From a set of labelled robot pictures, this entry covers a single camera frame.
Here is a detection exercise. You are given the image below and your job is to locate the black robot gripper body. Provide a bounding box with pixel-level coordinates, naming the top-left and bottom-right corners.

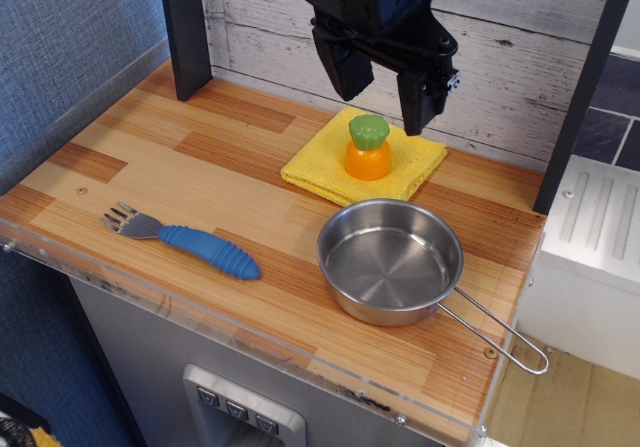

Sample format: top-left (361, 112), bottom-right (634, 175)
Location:
top-left (306, 0), bottom-right (458, 73)

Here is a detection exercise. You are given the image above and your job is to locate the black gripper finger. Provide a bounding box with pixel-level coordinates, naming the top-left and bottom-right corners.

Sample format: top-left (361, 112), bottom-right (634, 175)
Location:
top-left (312, 23), bottom-right (374, 101)
top-left (397, 69), bottom-right (460, 135)

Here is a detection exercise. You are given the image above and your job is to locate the orange toy carrot green top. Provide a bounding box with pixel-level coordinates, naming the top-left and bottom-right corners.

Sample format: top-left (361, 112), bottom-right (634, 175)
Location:
top-left (345, 114), bottom-right (392, 181)

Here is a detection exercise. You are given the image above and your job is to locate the white ribbed side unit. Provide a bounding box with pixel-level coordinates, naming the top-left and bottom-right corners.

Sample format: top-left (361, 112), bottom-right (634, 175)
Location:
top-left (517, 156), bottom-right (639, 377)

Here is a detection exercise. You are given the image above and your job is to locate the clear acrylic table edge guard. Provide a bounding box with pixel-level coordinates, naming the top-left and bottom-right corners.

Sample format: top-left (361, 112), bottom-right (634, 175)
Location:
top-left (1, 220), bottom-right (488, 446)

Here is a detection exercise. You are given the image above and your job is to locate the silver dispenser button panel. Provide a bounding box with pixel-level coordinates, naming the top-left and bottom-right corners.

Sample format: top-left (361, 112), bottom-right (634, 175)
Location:
top-left (182, 364), bottom-right (307, 446)

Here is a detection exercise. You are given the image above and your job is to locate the yellow black object floor corner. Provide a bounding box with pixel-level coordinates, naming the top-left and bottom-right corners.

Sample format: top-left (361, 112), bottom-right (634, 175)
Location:
top-left (1, 417), bottom-right (62, 447)

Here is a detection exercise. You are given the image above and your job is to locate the stainless steel pan wire handle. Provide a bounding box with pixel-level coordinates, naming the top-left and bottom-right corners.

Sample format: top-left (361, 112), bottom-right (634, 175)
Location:
top-left (316, 198), bottom-right (549, 376)

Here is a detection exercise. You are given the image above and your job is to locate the dark left frame post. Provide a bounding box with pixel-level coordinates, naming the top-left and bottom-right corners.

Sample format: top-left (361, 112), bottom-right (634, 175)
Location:
top-left (162, 0), bottom-right (212, 101)

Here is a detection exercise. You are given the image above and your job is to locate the dark frame post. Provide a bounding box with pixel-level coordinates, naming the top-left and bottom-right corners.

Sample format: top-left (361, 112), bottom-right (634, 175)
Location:
top-left (533, 0), bottom-right (639, 214)
top-left (162, 0), bottom-right (212, 101)

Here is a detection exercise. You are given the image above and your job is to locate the dark right frame post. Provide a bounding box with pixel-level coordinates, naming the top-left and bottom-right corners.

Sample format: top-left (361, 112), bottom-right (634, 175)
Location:
top-left (533, 0), bottom-right (639, 214)

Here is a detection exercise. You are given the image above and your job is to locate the blue handled metal fork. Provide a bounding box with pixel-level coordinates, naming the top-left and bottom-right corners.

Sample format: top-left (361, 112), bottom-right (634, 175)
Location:
top-left (101, 201), bottom-right (261, 280)

